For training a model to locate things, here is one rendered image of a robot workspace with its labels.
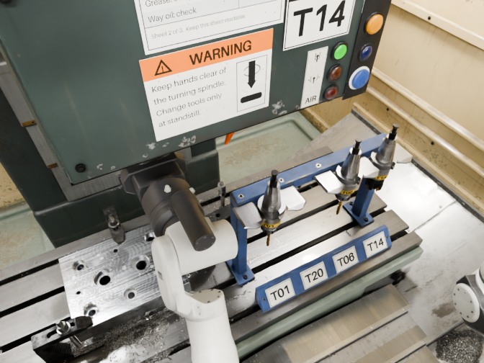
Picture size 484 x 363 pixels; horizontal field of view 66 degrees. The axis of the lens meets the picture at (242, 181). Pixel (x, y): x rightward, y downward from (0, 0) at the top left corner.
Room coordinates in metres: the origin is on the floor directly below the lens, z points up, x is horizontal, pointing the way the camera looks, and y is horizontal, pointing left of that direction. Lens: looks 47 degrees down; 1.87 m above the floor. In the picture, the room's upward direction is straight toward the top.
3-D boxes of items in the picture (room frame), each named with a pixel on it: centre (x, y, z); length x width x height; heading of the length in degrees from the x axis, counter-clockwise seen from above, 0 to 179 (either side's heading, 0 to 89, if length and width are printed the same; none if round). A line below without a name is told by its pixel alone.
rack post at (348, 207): (0.76, -0.38, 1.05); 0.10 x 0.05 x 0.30; 28
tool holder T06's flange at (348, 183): (0.64, -0.26, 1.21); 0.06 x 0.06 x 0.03
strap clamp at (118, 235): (0.64, 0.37, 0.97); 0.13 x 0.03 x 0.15; 28
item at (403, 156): (0.71, -0.41, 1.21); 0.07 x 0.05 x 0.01; 28
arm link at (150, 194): (0.44, 0.14, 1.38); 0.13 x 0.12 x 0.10; 118
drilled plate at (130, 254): (0.50, 0.32, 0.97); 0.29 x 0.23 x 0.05; 118
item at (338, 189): (0.61, -0.21, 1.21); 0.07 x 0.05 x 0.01; 28
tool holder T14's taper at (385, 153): (0.69, -0.36, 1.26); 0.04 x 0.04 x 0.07
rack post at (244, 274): (0.56, 0.01, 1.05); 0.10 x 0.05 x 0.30; 28
